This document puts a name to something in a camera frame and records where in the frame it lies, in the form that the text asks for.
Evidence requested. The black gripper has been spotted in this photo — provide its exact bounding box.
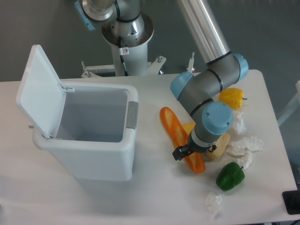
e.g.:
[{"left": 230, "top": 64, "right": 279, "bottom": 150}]
[{"left": 172, "top": 138, "right": 217, "bottom": 161}]

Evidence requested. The long orange baguette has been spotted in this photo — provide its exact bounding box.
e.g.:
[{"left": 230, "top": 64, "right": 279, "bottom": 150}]
[{"left": 159, "top": 107, "right": 205, "bottom": 173}]

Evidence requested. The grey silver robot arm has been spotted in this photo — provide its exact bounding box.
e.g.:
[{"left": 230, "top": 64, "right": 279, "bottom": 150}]
[{"left": 78, "top": 0, "right": 248, "bottom": 160}]

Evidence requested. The pale oval bread loaf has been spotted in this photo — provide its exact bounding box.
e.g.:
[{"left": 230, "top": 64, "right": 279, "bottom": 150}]
[{"left": 206, "top": 133, "right": 231, "bottom": 160}]

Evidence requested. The yellow toast slice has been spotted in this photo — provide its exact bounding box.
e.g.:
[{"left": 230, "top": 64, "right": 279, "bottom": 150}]
[{"left": 182, "top": 122, "right": 195, "bottom": 134}]

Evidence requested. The green bell pepper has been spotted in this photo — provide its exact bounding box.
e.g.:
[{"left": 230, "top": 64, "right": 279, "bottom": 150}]
[{"left": 216, "top": 162, "right": 245, "bottom": 191}]

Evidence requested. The crumpled white tissue middle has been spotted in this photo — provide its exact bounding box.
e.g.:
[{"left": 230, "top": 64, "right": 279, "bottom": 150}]
[{"left": 226, "top": 136, "right": 264, "bottom": 169}]

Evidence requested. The crumpled white tissue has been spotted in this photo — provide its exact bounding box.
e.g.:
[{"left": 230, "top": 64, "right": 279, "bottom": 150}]
[
  {"left": 226, "top": 136, "right": 264, "bottom": 169},
  {"left": 230, "top": 111, "right": 246, "bottom": 136},
  {"left": 204, "top": 192, "right": 223, "bottom": 217}
]

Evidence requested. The crumpled white tissue upper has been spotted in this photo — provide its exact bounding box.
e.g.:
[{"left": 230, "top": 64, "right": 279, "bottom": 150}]
[{"left": 230, "top": 111, "right": 246, "bottom": 136}]

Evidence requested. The crumpled white tissue lower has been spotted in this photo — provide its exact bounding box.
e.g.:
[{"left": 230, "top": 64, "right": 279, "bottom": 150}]
[{"left": 204, "top": 192, "right": 223, "bottom": 217}]

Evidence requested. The yellow bell pepper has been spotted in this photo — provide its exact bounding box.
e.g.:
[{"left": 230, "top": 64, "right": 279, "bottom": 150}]
[{"left": 218, "top": 88, "right": 247, "bottom": 110}]

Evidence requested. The white trash bin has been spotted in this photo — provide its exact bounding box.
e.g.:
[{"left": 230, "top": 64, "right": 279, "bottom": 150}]
[{"left": 33, "top": 81, "right": 139, "bottom": 181}]

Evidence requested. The black device at edge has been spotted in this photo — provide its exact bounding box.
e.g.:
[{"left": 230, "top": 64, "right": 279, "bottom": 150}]
[{"left": 282, "top": 190, "right": 300, "bottom": 215}]

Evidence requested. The white bin lid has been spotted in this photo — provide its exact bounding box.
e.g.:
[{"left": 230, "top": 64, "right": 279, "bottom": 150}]
[{"left": 16, "top": 45, "right": 73, "bottom": 138}]

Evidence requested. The white frame at right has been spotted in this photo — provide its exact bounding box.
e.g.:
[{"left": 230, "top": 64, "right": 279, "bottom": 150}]
[{"left": 277, "top": 81, "right": 300, "bottom": 126}]

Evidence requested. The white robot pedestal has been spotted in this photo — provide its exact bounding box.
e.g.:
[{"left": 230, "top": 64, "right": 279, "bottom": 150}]
[{"left": 82, "top": 12, "right": 166, "bottom": 77}]

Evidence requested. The black cable on pedestal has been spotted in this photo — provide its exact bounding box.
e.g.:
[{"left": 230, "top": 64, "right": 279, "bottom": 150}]
[{"left": 118, "top": 36, "right": 128, "bottom": 76}]

